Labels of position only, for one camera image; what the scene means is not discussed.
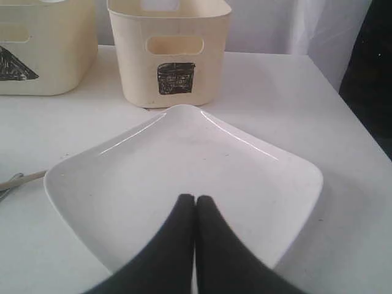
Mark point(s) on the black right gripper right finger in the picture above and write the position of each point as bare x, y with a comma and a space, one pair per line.
224, 264

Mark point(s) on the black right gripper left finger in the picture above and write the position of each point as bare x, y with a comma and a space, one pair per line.
165, 264

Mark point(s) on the wooden chopstick crossing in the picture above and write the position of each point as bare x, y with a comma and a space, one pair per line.
32, 177

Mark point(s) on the white square ceramic plate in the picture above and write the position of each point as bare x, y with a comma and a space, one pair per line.
116, 195

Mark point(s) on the cream bin square mark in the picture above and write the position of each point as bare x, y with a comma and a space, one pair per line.
170, 57

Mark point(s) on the cream bin triangle mark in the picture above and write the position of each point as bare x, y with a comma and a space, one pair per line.
46, 46

